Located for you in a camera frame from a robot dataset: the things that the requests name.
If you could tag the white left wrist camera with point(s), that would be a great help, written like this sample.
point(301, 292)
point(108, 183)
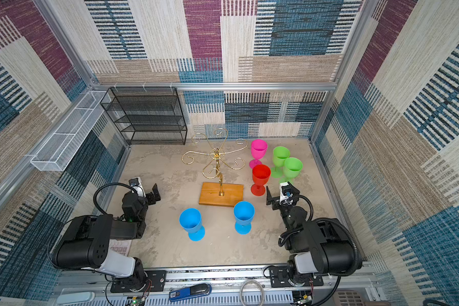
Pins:
point(137, 185)

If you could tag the blue wine glass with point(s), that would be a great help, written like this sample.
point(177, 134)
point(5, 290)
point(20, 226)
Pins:
point(244, 213)
point(191, 221)

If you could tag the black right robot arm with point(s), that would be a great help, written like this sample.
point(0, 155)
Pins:
point(318, 247)

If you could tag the wooden rack base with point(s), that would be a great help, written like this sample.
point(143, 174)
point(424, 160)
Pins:
point(210, 194)

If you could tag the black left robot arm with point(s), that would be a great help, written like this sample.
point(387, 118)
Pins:
point(85, 244)

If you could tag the white pink calculator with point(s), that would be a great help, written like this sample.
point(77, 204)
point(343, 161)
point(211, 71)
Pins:
point(120, 246)

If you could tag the green wine glass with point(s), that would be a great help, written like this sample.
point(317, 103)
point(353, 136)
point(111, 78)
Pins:
point(280, 154)
point(291, 169)

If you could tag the light blue flat device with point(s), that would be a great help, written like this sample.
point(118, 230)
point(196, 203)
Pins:
point(75, 298)

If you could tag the red wine glass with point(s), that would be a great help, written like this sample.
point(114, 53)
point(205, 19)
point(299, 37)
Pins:
point(260, 176)

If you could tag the blue black stapler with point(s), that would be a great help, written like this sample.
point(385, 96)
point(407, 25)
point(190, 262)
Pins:
point(195, 291)

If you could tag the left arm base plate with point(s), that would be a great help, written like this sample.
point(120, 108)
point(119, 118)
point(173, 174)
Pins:
point(152, 281)

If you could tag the gold wire glass rack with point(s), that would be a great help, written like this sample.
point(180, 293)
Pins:
point(216, 154)

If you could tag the aluminium mounting rail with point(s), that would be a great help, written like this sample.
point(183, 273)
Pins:
point(231, 285)

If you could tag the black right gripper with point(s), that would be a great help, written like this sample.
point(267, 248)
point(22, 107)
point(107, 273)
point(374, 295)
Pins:
point(276, 201)

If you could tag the magenta wine glass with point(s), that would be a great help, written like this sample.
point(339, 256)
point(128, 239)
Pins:
point(258, 151)

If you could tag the black mesh shelf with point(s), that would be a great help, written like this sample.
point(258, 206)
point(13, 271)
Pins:
point(146, 115)

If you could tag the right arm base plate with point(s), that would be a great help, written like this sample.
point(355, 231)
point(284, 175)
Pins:
point(282, 276)

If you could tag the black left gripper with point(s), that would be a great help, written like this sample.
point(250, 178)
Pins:
point(151, 200)

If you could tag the white wire basket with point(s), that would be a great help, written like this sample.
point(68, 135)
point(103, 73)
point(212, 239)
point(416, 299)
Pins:
point(61, 147)

